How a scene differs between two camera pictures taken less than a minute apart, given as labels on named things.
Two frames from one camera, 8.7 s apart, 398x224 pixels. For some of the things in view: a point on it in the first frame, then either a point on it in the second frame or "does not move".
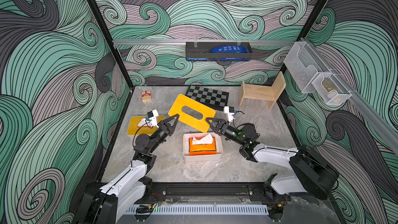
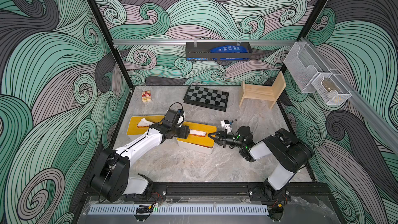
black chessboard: (215, 99) does not move
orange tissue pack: (204, 145) -> (197, 133)
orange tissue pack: (144, 122) does not move
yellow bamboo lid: (188, 120) -> (205, 141)
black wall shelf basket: (200, 51) does not move
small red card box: (146, 96) does not move
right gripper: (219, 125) -> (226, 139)
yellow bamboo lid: (133, 129) does not move
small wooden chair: (266, 93) does not move
